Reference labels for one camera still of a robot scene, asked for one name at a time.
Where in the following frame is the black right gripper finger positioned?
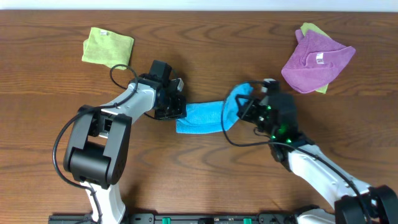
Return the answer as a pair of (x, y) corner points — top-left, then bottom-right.
(238, 101), (253, 120)
(235, 94), (255, 108)

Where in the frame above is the blue microfiber cloth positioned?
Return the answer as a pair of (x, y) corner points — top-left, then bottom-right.
(176, 84), (253, 134)

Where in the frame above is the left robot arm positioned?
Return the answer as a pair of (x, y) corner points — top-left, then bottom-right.
(63, 78), (186, 223)

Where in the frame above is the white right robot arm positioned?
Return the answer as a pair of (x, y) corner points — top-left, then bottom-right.
(235, 93), (397, 223)

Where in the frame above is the purple microfiber cloth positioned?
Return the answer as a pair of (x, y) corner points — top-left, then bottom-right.
(281, 30), (356, 93)

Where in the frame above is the folded green cloth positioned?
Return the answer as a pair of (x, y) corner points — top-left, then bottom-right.
(81, 27), (134, 68)

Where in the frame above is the green cloth under purple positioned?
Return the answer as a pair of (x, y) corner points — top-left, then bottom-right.
(300, 22), (329, 94)

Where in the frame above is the black right camera cable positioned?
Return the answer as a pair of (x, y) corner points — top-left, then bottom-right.
(221, 80), (373, 224)

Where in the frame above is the black camera cable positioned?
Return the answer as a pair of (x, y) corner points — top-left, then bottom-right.
(221, 80), (373, 224)
(52, 63), (139, 224)

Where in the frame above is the black left camera cable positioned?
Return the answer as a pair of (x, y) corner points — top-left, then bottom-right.
(52, 63), (139, 224)

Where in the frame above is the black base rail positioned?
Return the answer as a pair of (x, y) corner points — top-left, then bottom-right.
(48, 213), (299, 224)

